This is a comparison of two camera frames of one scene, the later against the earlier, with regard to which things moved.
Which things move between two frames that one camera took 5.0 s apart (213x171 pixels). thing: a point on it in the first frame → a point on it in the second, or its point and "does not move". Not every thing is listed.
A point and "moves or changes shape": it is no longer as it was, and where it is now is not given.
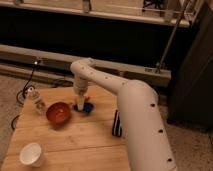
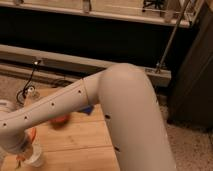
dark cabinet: x=190 y=97 does not move
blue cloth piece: x=88 y=107 does not move
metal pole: x=177 y=27 does not move
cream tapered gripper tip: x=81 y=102 → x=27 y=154
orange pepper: x=86 y=100 moves or changes shape
